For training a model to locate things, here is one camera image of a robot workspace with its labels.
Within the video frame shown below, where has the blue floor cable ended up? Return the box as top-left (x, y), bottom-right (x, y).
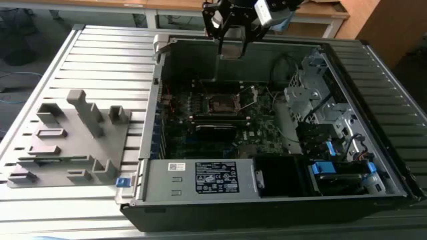
top-left (0, 71), bottom-right (43, 105)

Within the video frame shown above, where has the black graphics card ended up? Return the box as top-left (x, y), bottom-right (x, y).
top-left (194, 124), bottom-right (238, 141)

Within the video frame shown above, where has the silver metal drive cage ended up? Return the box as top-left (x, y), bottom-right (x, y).
top-left (282, 48), bottom-right (354, 131)

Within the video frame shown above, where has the wooden cabinet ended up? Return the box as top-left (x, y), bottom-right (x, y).
top-left (334, 0), bottom-right (427, 70)

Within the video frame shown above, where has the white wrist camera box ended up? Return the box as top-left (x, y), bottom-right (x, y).
top-left (253, 0), bottom-right (278, 27)

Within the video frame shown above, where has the grey power supply unit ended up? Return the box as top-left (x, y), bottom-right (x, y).
top-left (142, 158), bottom-right (261, 201)

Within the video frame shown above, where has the dark installed RAM stick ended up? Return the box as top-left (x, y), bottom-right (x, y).
top-left (192, 114), bottom-right (248, 121)

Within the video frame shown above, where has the black plastic fan shroud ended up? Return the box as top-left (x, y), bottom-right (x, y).
top-left (252, 154), bottom-right (309, 198)

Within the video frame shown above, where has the grey case latch handle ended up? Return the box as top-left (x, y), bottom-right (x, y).
top-left (152, 34), bottom-right (172, 61)

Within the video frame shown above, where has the green motherboard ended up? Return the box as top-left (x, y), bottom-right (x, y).
top-left (158, 79), bottom-right (296, 161)

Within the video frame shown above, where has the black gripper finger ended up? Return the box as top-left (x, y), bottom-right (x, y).
top-left (201, 1), bottom-right (224, 56)
top-left (241, 24), bottom-right (268, 57)

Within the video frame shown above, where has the black office chair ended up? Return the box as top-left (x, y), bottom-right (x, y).
top-left (0, 7), bottom-right (39, 67)

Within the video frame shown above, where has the thick black data cable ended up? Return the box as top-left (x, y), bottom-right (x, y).
top-left (301, 92), bottom-right (333, 124)

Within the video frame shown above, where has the black open PC case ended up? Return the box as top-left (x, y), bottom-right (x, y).
top-left (118, 33), bottom-right (427, 233)

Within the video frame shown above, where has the grey parts rack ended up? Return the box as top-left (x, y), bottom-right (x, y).
top-left (5, 89), bottom-right (133, 188)

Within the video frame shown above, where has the blue disk carrier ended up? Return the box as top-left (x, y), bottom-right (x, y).
top-left (308, 161), bottom-right (337, 176)

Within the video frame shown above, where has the dark hard disk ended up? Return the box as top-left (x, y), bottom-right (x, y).
top-left (314, 173), bottom-right (366, 196)

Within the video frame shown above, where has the coloured wire bundle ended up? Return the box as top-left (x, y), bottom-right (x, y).
top-left (352, 149), bottom-right (374, 162)

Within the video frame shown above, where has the CPU socket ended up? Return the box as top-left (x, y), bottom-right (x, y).
top-left (205, 92), bottom-right (245, 116)

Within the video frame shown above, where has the wooden desk white frame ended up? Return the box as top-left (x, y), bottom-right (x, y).
top-left (145, 0), bottom-right (350, 38)
top-left (0, 0), bottom-right (149, 20)

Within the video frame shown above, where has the dark chipset heat sink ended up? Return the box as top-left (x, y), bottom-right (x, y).
top-left (237, 144), bottom-right (257, 159)

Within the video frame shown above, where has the silver square CPU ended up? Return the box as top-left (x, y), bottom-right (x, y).
top-left (218, 44), bottom-right (246, 60)

